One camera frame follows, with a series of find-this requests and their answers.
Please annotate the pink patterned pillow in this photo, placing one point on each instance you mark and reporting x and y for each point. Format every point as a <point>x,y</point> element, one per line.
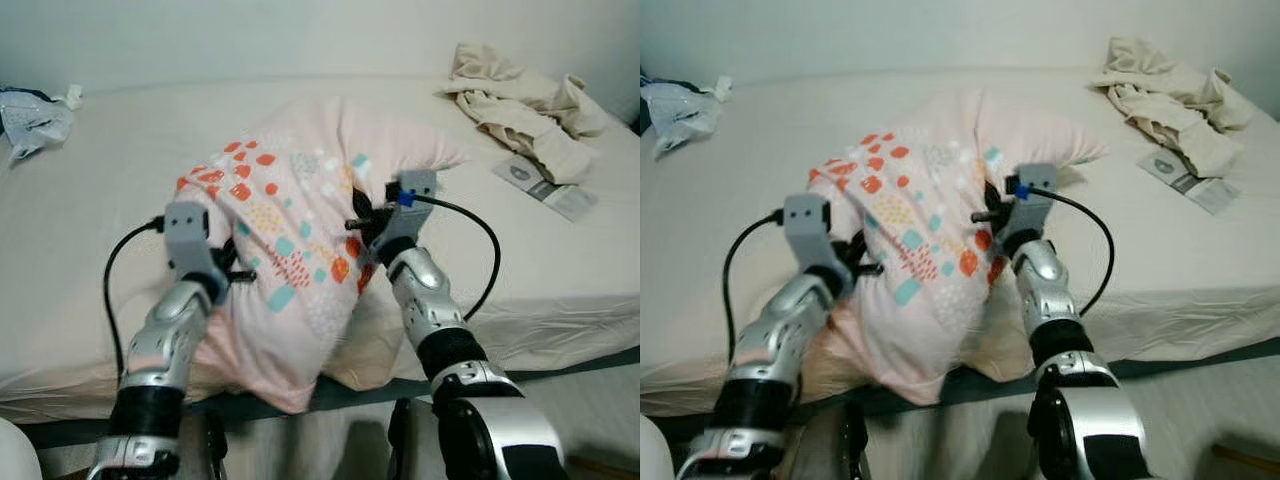
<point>920,190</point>
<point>290,200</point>

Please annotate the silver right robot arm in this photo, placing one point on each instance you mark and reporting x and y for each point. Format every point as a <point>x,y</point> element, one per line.
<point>425,300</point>
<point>1045,285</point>

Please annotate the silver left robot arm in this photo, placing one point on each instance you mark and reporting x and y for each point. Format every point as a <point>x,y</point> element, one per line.
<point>165,340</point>
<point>780,330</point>

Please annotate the cream bed mattress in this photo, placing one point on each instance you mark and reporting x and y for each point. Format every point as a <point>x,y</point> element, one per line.
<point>100,200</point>
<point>740,190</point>

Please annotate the grey white paper packet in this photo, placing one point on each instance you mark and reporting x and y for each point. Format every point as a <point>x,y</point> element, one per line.
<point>545,188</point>
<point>1190,180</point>

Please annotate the crumpled beige cloth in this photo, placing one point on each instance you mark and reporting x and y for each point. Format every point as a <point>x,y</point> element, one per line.
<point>1170,100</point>
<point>520,110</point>

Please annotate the crumpled clear plastic bag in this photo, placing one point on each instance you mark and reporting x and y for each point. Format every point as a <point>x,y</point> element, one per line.
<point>680,110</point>
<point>35,120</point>

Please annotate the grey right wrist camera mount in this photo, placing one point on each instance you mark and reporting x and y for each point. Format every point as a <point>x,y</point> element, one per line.
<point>1035,205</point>
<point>410,215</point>

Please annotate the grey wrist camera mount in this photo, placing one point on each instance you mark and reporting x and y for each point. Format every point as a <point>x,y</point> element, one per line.
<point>805,225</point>
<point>1035,205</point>
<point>410,215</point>
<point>185,235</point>

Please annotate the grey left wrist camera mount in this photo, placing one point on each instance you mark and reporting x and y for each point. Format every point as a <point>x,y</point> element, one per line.
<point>185,235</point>
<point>805,225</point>

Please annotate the dark grey bed frame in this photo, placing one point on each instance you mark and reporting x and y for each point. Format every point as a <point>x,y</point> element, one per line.
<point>560,365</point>
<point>1200,358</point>

